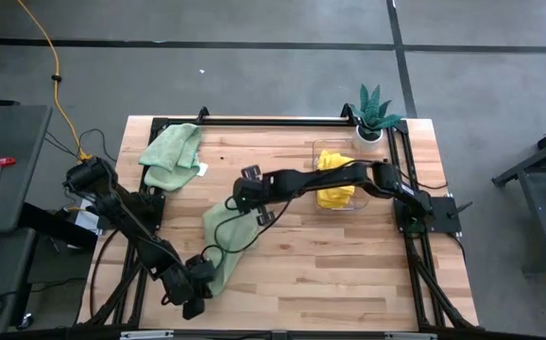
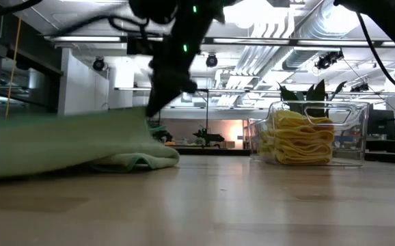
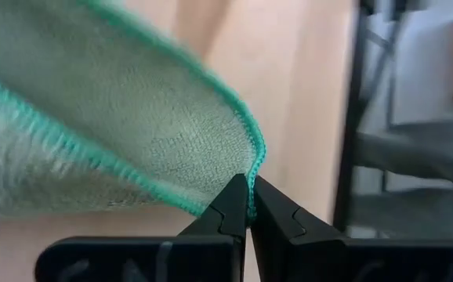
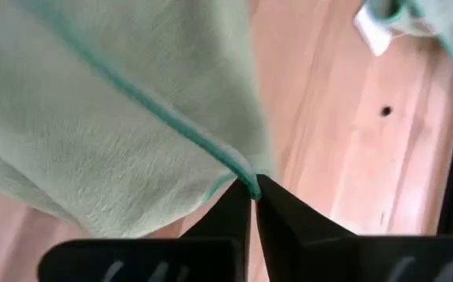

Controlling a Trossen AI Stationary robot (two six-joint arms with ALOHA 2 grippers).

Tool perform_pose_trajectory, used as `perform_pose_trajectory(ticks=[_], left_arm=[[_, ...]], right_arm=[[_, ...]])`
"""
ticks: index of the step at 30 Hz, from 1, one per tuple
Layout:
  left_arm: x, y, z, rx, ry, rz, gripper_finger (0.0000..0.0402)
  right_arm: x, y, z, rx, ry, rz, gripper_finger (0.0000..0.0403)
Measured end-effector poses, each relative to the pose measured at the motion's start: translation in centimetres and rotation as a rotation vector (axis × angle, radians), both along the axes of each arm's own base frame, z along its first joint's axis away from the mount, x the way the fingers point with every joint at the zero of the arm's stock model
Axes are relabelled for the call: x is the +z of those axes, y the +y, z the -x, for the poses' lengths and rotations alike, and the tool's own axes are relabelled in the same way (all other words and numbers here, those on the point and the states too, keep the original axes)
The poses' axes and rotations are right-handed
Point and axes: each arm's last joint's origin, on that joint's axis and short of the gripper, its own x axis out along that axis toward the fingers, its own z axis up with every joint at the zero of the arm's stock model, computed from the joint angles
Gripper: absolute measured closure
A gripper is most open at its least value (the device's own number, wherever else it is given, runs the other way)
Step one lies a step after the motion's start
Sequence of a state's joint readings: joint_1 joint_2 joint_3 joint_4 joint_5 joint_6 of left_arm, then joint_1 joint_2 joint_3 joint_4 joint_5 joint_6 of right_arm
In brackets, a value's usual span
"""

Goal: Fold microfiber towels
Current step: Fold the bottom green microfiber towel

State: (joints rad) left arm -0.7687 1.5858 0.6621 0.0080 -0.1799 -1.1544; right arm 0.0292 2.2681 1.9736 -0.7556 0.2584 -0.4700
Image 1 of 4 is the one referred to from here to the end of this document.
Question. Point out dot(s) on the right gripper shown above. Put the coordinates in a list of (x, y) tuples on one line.
[(254, 194)]

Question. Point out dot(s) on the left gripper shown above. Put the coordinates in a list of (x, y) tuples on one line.
[(204, 278)]

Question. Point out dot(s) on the green microfiber towel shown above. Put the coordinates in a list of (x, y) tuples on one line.
[(235, 236), (166, 146)]

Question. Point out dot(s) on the clear plastic bin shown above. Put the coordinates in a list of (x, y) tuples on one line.
[(365, 198)]

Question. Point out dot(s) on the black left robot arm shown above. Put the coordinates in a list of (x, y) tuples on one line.
[(131, 222)]

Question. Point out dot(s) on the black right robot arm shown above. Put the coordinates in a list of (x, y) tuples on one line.
[(329, 177)]

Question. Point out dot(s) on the white paper tag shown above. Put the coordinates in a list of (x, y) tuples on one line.
[(202, 169)]

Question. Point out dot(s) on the white box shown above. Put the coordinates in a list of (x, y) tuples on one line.
[(86, 224)]

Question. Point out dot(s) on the green plant in white pot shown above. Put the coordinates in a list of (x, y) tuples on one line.
[(371, 113)]

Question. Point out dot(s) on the black caster wheel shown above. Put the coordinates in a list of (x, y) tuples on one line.
[(26, 322)]

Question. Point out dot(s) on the dark grey side table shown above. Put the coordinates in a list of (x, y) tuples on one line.
[(18, 137)]

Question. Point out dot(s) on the silver metal bracket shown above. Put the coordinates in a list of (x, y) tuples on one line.
[(410, 336), (145, 335)]

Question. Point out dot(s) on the black aluminium table frame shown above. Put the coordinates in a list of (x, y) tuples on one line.
[(278, 122)]

